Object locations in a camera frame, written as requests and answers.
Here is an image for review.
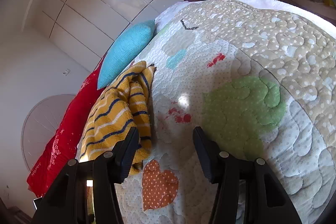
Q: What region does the long red pillow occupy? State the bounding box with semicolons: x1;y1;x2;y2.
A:
27;56;108;198

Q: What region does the quilted patchwork bedspread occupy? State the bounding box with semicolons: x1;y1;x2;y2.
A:
87;0;336;224

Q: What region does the yellow striped sweater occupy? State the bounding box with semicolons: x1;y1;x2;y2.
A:
77;61;156;176

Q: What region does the white round headboard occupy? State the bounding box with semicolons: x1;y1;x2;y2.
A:
21;94;76;172

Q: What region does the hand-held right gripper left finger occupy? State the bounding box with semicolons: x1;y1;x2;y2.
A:
31;126;140;224

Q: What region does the teal knitted pillow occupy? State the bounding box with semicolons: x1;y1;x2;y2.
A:
97;20;156;90

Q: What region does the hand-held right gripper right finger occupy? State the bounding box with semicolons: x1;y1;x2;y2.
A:
192;126;302;224

